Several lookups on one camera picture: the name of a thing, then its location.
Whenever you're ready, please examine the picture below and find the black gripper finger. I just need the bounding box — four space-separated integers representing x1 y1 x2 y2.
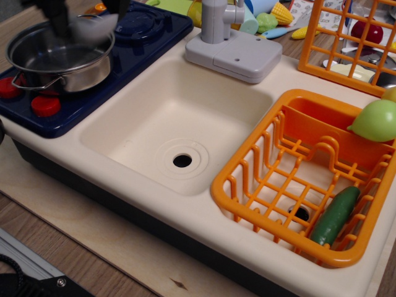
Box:
37 0 71 37
103 0 130 18

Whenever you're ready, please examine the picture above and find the grey spoon with blue handle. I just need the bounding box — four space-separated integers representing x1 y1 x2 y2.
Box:
69 14 119 45

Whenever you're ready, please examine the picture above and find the stainless steel pan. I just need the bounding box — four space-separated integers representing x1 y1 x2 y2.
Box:
6 22 115 95

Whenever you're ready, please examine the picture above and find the orange toy piece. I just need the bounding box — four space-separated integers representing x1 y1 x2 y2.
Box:
84 2 106 15

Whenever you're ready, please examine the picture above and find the dark blue toy stove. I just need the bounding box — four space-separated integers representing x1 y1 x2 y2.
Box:
1 1 193 138

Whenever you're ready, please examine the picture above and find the light green toy board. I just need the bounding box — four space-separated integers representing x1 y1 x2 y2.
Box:
145 0 193 15

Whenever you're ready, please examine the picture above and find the yellow toy cup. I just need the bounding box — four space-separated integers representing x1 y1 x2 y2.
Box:
187 0 202 28

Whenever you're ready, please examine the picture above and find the left red stove knob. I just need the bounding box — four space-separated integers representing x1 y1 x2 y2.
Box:
0 77 22 99

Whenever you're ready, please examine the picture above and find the red stove knob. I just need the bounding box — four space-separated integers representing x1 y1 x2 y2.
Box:
31 95 61 117
0 77 22 99

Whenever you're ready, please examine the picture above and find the right red stove knob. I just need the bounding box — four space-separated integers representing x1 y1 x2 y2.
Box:
31 95 61 117

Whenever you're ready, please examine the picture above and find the teal plastic cup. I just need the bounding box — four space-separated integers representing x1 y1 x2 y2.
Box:
239 10 259 35

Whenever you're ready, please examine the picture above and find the grey toy faucet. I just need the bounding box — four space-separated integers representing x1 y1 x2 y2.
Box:
185 0 283 84

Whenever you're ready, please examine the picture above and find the green toy lettuce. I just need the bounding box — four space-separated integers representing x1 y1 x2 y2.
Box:
256 12 278 33

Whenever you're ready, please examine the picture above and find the cream toy sink unit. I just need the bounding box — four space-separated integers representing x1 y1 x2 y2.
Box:
1 37 395 296

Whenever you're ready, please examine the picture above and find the yellow toy corn cob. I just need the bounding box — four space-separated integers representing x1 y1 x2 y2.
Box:
270 2 293 26

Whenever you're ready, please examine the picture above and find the small yellow corn piece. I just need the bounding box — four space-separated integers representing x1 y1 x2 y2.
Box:
291 26 308 40

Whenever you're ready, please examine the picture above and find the orange upright grid rack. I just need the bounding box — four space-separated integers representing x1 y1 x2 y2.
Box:
298 1 395 97

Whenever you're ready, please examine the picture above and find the orange dish rack basket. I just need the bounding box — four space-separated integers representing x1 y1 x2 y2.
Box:
211 89 395 267

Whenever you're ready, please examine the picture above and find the cream toy plate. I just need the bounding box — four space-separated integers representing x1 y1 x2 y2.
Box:
329 62 376 84

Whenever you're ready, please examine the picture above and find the dark red toy apple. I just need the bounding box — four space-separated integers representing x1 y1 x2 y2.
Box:
350 18 384 48

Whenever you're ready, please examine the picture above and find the steel pot lid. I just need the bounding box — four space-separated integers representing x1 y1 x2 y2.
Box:
341 47 395 74

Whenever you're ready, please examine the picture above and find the plywood base board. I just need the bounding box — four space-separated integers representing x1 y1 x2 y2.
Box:
0 0 396 297

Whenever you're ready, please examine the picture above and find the light green toy pear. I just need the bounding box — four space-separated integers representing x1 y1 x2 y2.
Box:
347 100 395 142

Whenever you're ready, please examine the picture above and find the green toy cucumber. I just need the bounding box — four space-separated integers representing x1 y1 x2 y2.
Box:
310 186 361 246

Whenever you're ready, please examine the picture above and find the blue handled toy utensil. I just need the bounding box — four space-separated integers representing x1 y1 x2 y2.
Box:
260 26 300 40

